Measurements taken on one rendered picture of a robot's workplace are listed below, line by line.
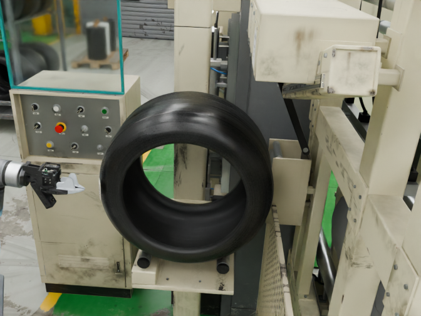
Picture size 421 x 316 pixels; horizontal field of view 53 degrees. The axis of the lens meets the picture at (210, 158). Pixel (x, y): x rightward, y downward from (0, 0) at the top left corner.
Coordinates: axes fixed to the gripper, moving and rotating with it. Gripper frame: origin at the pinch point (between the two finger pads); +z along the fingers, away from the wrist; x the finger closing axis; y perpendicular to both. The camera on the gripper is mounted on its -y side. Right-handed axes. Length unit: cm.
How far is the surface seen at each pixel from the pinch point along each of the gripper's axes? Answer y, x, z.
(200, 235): -15.3, 7.0, 44.4
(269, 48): 66, -35, 50
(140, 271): -22.8, -10.0, 25.3
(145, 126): 32.5, -9.7, 21.7
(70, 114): -1, 68, -28
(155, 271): -22.0, -9.2, 30.7
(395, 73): 65, -36, 78
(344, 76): 65, -45, 65
